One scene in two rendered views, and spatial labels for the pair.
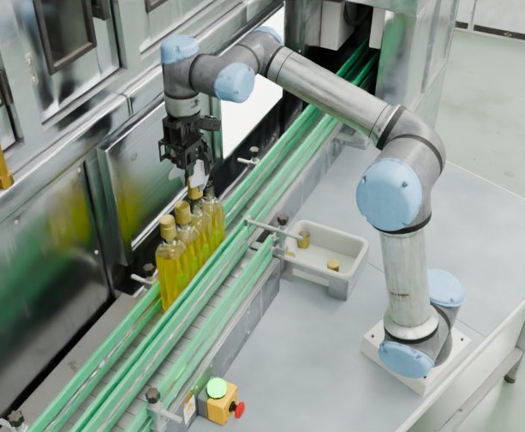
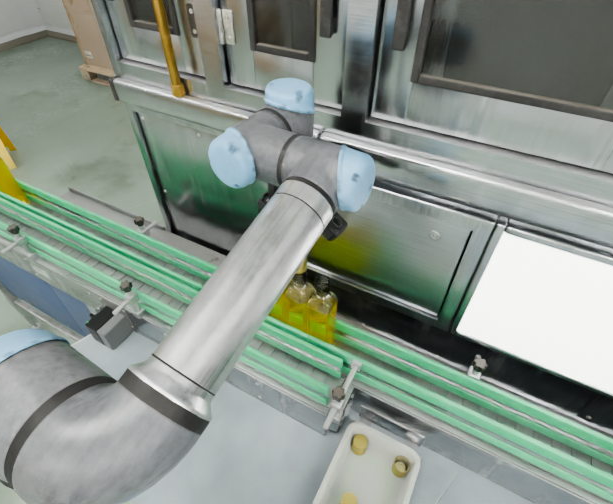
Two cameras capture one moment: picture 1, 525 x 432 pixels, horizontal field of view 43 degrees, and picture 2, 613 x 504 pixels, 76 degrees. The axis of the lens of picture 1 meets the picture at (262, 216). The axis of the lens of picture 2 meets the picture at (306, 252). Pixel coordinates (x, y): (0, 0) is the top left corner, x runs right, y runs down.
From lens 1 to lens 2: 1.37 m
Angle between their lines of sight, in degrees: 64
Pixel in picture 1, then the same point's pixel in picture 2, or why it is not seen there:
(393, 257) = not seen: hidden behind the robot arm
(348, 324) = not seen: outside the picture
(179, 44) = (278, 85)
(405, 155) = (4, 378)
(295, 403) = not seen: hidden behind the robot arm
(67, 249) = (242, 198)
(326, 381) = (195, 481)
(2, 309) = (184, 177)
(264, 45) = (304, 161)
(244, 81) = (218, 155)
